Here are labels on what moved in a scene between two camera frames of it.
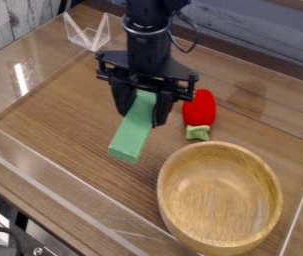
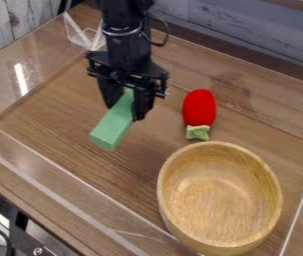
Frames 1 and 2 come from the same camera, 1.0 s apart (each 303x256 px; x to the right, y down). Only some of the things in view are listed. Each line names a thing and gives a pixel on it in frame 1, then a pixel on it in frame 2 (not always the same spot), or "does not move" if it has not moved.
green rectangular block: (136, 129) -> (117, 121)
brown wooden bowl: (220, 198) does not move
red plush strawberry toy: (198, 114) does not move
